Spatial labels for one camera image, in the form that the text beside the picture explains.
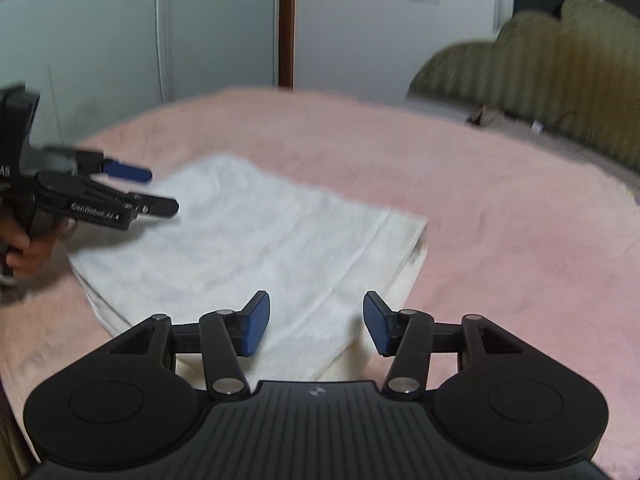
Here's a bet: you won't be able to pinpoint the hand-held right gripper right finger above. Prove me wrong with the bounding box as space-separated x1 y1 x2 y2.
363 290 526 402

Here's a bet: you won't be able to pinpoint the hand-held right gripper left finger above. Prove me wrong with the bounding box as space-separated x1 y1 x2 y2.
107 290 271 402

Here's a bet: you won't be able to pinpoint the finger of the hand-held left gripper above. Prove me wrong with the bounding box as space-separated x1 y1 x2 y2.
100 158 154 182
126 191 180 219

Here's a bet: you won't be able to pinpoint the white pants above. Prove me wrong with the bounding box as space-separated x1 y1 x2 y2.
67 154 429 382

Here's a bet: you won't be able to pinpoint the person's left hand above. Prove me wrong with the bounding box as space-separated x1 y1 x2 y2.
0 218 60 277

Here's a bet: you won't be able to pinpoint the pale green wardrobe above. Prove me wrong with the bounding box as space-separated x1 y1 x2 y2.
0 0 279 153

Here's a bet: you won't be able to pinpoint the pink blanket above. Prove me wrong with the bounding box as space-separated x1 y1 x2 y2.
0 87 640 480

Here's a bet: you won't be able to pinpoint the olive padded headboard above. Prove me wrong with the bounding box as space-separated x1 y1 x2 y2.
406 0 640 177

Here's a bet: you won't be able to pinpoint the brown wooden door frame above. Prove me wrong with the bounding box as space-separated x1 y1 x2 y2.
278 0 297 90

